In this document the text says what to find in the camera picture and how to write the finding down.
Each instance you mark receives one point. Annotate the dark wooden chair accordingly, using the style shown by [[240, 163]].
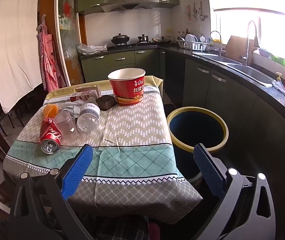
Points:
[[20, 110]]

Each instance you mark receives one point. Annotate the red instant noodle bowl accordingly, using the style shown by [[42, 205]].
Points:
[[127, 90]]

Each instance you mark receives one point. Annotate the clear plastic cup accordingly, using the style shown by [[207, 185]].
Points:
[[63, 125]]

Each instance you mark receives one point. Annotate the black gas stove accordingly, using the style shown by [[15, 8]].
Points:
[[132, 46]]

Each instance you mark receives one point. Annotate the thin white stick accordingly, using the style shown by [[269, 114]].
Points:
[[118, 145], [110, 141]]

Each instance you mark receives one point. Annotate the wooden cutting board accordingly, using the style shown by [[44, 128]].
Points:
[[235, 47]]

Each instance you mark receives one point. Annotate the clear plastic bottle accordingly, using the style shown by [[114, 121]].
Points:
[[88, 120]]

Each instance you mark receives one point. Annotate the red soda can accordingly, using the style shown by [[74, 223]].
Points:
[[50, 135]]

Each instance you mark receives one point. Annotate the steel double sink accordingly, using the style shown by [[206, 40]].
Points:
[[252, 72]]

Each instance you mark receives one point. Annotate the purple bowl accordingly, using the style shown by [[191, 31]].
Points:
[[266, 52]]

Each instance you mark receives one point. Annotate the red checked apron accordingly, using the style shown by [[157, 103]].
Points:
[[48, 62]]

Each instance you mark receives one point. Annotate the black wok with lid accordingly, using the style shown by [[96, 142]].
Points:
[[120, 39]]

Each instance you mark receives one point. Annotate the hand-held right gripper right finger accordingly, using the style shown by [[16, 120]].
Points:
[[208, 170]]

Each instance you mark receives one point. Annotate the white dish rack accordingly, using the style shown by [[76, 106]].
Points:
[[195, 46]]

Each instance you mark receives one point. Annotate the white hanging sheet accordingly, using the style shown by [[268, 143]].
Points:
[[12, 42]]

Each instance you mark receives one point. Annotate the small black pot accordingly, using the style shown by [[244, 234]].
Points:
[[143, 39]]

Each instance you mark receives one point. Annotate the yellow soap pump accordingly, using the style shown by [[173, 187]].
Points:
[[279, 76]]

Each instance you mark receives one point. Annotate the crumpled white tissue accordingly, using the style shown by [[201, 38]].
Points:
[[68, 108]]

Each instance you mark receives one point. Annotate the green base cabinets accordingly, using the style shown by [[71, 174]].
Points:
[[200, 80]]

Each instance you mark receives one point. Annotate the patterned tablecloth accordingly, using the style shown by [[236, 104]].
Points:
[[132, 130]]

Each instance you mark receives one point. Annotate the red and white box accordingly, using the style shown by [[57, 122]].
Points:
[[82, 97]]

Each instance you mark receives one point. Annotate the clear plastic bag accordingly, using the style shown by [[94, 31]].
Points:
[[90, 48]]

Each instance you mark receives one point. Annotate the tall steel faucet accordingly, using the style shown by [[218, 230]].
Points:
[[247, 42]]

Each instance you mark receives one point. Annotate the glass sliding door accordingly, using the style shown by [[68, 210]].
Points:
[[68, 30]]

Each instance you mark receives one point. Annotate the small curved faucet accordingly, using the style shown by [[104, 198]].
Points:
[[220, 45]]

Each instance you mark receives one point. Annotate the black frying pan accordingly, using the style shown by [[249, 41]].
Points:
[[163, 40]]

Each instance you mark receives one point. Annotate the blue yellow-rimmed trash bin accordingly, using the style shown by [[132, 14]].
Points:
[[197, 127]]

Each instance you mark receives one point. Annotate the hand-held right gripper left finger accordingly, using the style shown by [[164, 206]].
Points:
[[77, 172]]

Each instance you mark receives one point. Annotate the dark brown pouch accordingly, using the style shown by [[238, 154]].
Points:
[[106, 103]]

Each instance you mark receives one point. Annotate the brown cardboard box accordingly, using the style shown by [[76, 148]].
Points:
[[87, 88]]

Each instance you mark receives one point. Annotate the hanging kitchen utensils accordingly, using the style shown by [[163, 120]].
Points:
[[195, 11]]

